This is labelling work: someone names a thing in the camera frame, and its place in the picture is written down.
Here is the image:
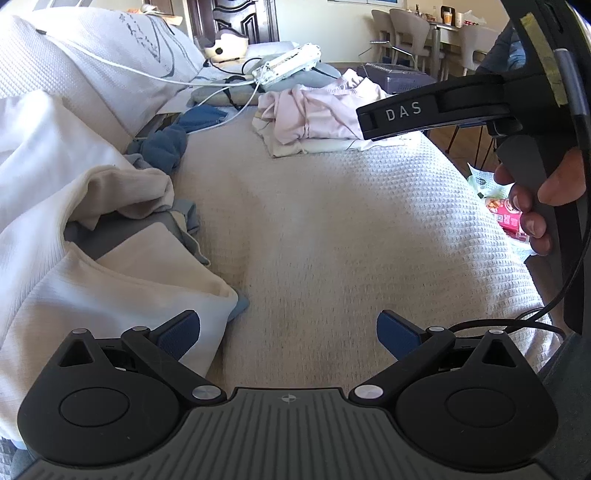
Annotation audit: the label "plastic trash bag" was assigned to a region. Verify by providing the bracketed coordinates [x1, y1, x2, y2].
[465, 161, 539, 252]

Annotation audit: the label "light blue sweatpants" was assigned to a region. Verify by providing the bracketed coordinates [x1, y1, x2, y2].
[64, 203, 211, 271]

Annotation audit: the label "white fleece shirt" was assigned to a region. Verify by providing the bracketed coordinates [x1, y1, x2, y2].
[0, 222, 241, 430]

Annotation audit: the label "cream and black toy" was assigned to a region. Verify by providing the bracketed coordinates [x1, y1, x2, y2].
[203, 31, 251, 63]

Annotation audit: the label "person's right hand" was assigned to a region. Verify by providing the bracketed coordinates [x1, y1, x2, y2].
[492, 147, 591, 257]

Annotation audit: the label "patterned white pillow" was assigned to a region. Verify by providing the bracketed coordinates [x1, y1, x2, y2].
[99, 9, 206, 88]

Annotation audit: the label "dark wooden door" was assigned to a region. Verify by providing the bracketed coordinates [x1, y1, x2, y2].
[212, 0, 280, 44]

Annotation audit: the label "light blue fleece garment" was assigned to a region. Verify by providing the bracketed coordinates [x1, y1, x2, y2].
[222, 288, 251, 321]

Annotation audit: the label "white folded cloth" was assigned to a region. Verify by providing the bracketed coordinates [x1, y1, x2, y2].
[263, 131, 409, 158]

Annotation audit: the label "white power strip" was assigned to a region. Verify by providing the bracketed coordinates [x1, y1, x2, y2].
[252, 43, 322, 92]

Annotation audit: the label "pink food container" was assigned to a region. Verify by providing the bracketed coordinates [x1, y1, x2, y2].
[485, 196, 532, 241]

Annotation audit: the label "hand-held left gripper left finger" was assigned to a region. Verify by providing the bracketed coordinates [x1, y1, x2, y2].
[59, 310, 227, 408]

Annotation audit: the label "beige dining chair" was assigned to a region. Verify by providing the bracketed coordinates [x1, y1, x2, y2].
[459, 28, 504, 77]
[390, 8, 445, 70]
[372, 9, 398, 63]

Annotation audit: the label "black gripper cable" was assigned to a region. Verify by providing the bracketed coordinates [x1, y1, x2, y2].
[447, 46, 591, 340]

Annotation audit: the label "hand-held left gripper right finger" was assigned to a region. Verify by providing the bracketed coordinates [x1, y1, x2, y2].
[348, 310, 525, 409]

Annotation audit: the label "dark blue garment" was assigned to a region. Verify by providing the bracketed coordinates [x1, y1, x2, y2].
[126, 107, 232, 175]

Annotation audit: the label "white cable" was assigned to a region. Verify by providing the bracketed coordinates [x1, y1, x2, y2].
[39, 28, 260, 88]

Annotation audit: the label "pink garment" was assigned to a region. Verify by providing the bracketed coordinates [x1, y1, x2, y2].
[255, 75, 389, 145]

